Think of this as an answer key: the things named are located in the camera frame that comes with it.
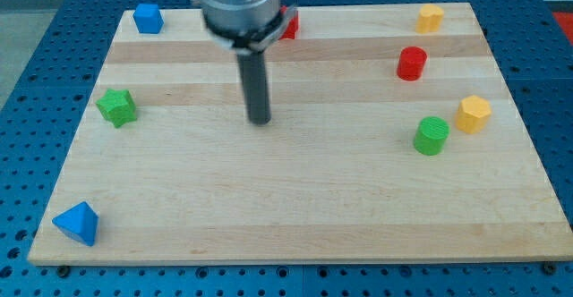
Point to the blue triangle block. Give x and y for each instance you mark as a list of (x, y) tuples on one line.
[(79, 223)]

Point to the green cylinder block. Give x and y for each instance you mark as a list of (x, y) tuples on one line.
[(431, 135)]

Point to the green star block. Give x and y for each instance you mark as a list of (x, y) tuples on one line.
[(117, 106)]

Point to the wooden board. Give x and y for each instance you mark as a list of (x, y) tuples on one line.
[(333, 177)]

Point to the red cylinder block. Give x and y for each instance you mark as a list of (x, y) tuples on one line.
[(411, 63)]

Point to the yellow hexagon block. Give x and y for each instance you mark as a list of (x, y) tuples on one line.
[(473, 114)]

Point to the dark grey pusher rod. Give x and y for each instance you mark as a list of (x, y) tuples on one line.
[(253, 74)]

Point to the red block behind arm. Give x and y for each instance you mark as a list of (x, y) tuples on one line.
[(292, 27)]

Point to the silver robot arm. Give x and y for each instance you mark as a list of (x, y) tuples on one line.
[(246, 26)]

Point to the blue cube block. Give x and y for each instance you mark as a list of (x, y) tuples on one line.
[(148, 18)]

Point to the yellow heart block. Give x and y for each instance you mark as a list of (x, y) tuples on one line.
[(429, 19)]

